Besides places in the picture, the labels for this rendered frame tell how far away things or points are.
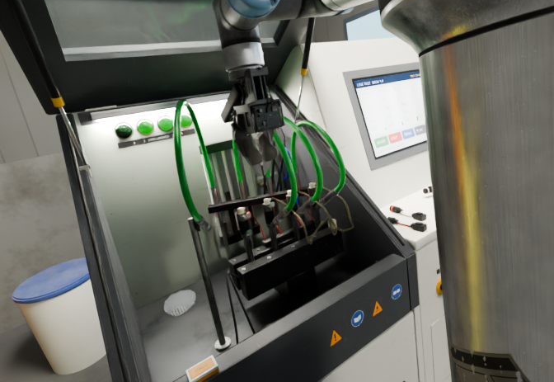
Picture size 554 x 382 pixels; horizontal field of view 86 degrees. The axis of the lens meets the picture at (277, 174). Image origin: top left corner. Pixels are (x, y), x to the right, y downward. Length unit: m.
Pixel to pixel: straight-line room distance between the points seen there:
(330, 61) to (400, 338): 0.85
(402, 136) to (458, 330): 1.04
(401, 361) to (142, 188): 0.88
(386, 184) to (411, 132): 0.25
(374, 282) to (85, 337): 1.96
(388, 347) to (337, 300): 0.25
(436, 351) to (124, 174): 1.06
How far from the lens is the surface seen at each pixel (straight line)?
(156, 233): 1.05
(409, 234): 0.89
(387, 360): 0.94
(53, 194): 2.94
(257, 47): 0.59
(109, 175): 1.00
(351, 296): 0.74
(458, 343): 0.20
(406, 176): 1.19
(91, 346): 2.45
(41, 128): 2.93
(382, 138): 1.12
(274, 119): 0.57
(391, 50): 1.31
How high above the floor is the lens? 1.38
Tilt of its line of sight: 13 degrees down
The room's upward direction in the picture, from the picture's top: 10 degrees counter-clockwise
